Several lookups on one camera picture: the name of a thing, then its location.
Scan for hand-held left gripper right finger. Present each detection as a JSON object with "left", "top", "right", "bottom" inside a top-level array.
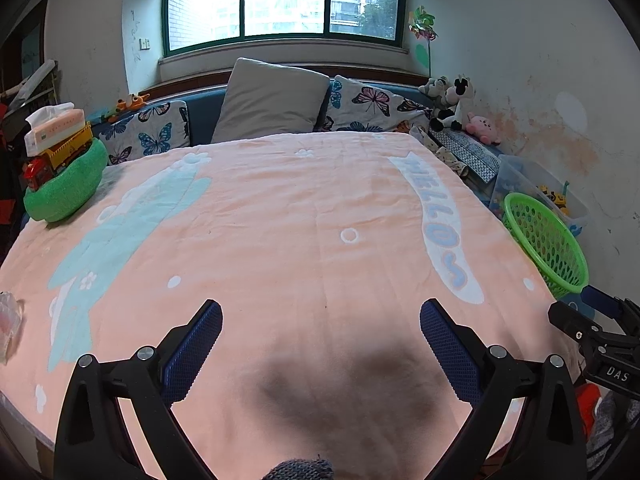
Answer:
[{"left": 420, "top": 298, "right": 587, "bottom": 480}]

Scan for person's left forearm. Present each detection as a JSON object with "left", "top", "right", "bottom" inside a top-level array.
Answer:
[{"left": 264, "top": 457, "right": 335, "bottom": 480}]

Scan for cow plush toy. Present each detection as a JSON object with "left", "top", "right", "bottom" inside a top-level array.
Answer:
[{"left": 430, "top": 74, "right": 473, "bottom": 133}]

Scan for patterned children's clothes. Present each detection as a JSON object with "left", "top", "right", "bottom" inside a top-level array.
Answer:
[{"left": 432, "top": 145, "right": 473, "bottom": 181}]

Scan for grey flat board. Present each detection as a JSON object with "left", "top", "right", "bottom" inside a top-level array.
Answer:
[{"left": 7, "top": 59, "right": 62, "bottom": 111}]

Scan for colourful pinwheel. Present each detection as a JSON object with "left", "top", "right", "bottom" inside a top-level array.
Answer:
[{"left": 407, "top": 6, "right": 438, "bottom": 76}]

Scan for hanging clothes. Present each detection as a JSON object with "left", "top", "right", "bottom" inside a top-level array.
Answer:
[{"left": 0, "top": 100, "right": 26, "bottom": 231}]

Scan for red and yellow toy truck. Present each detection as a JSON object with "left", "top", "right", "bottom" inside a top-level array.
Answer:
[{"left": 22, "top": 122, "right": 96, "bottom": 193}]

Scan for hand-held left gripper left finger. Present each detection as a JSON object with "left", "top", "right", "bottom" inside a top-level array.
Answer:
[{"left": 54, "top": 299, "right": 223, "bottom": 480}]

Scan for clear plastic wrapper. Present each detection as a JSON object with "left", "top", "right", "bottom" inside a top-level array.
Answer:
[{"left": 0, "top": 290, "right": 26, "bottom": 366}]

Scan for red cloth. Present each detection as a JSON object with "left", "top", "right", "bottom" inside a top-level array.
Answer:
[{"left": 575, "top": 385, "right": 608, "bottom": 436}]

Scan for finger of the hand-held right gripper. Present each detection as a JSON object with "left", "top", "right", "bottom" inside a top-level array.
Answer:
[
  {"left": 547, "top": 300, "right": 623, "bottom": 348},
  {"left": 581, "top": 285, "right": 640, "bottom": 333}
]

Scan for green plush basket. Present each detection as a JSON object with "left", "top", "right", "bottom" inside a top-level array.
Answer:
[{"left": 23, "top": 137, "right": 108, "bottom": 223}]

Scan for pink plush toy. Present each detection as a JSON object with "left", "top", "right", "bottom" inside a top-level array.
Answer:
[{"left": 465, "top": 114, "right": 501, "bottom": 142}]

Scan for grey plush toy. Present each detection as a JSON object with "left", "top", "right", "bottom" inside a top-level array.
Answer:
[{"left": 419, "top": 76, "right": 451, "bottom": 101}]

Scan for green plastic basket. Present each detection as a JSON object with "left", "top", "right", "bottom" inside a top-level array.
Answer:
[{"left": 502, "top": 192, "right": 590, "bottom": 298}]

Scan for pink tissue box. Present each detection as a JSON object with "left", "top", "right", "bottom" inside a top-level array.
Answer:
[{"left": 24, "top": 102, "right": 90, "bottom": 157}]

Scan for blue sofa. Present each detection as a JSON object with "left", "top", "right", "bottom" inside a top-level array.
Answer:
[{"left": 95, "top": 82, "right": 436, "bottom": 148}]

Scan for butterfly print pillow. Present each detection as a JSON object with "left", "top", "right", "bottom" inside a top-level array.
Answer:
[
  {"left": 315, "top": 75, "right": 433, "bottom": 133},
  {"left": 97, "top": 100, "right": 188, "bottom": 166}
]

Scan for grey pillow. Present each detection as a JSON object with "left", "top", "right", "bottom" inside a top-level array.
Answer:
[{"left": 210, "top": 57, "right": 331, "bottom": 145}]

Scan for orange plush toy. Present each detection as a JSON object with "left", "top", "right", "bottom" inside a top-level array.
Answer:
[{"left": 116, "top": 92, "right": 152, "bottom": 113}]

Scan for clear plastic storage box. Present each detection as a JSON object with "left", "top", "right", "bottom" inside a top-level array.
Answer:
[{"left": 492, "top": 155, "right": 593, "bottom": 233}]

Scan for person's right forearm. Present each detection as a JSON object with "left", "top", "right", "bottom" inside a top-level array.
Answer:
[{"left": 582, "top": 390, "right": 640, "bottom": 471}]

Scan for pink printed blanket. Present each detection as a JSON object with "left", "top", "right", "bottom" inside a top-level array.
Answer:
[{"left": 0, "top": 131, "right": 583, "bottom": 480}]

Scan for patterned long box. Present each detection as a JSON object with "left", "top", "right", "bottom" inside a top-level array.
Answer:
[{"left": 427, "top": 127, "right": 503, "bottom": 183}]

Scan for green framed window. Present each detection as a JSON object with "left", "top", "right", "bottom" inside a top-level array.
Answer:
[{"left": 162, "top": 0, "right": 408, "bottom": 53}]

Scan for yellow toy robot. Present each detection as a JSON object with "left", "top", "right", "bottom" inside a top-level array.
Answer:
[{"left": 537, "top": 186, "right": 571, "bottom": 209}]

